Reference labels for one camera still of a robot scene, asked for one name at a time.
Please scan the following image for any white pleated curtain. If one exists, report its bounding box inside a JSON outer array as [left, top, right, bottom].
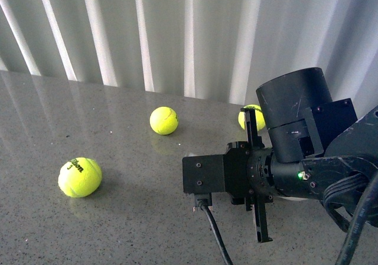
[[1, 0, 377, 116]]

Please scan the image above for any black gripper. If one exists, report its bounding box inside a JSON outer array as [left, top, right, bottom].
[[223, 108, 274, 243]]

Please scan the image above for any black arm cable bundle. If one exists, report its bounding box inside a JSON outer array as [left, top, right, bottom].
[[322, 170, 378, 265]]

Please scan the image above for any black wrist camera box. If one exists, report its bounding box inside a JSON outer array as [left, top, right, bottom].
[[182, 155, 226, 194]]

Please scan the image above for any Wilson 3 tennis ball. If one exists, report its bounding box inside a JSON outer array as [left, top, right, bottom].
[[149, 106, 178, 135]]

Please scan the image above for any far left tennis ball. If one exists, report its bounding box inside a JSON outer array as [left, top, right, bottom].
[[58, 157, 102, 198]]

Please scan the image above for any plain yellow tennis ball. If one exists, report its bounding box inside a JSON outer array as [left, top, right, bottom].
[[238, 104, 266, 131]]

